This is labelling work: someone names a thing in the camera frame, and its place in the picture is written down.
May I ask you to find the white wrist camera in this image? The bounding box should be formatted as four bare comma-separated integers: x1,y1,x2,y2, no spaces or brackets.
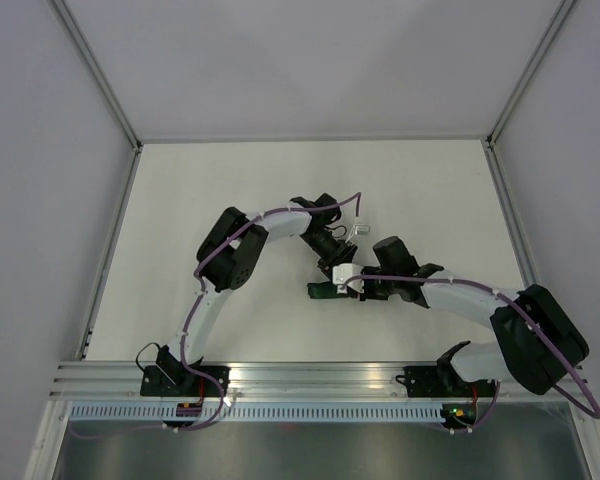
350,216,371,237
332,263,364,295

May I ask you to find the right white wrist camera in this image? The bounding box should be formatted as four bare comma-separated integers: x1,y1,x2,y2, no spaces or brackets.
332,263,364,295

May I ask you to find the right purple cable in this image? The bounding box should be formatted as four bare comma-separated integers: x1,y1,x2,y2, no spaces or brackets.
344,272,600,436

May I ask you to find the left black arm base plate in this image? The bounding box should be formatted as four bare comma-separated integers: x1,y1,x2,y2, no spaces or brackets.
140,365,220,398

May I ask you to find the purple cable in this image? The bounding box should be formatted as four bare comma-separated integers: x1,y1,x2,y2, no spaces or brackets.
69,191,366,441
344,272,600,436

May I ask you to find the aluminium mounting rail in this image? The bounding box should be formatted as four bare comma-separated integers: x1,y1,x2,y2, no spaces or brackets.
49,360,596,404

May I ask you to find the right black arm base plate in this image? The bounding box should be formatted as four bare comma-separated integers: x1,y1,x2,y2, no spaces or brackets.
395,365,496,399

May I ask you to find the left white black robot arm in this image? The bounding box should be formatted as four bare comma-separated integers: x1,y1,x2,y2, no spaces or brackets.
140,193,361,397

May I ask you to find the aluminium frame post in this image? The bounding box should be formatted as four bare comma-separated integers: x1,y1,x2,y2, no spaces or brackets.
47,0,142,152
484,0,579,150

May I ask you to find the right aluminium frame post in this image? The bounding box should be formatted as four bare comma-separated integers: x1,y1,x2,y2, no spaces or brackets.
484,0,579,150

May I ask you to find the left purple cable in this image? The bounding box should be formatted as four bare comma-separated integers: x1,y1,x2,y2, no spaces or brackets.
69,191,366,441

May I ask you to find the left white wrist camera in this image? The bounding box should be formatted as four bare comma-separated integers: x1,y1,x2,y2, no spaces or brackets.
350,216,371,237

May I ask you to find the white slotted cable duct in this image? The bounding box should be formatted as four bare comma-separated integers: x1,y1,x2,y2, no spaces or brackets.
70,401,444,423

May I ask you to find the left aluminium frame post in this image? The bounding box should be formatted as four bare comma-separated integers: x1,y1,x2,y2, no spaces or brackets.
47,0,142,152

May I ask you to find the dark green cloth napkin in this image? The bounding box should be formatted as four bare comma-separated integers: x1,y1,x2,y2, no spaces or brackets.
307,282,357,300

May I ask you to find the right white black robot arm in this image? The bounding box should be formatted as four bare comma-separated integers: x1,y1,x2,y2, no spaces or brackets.
359,236,590,395

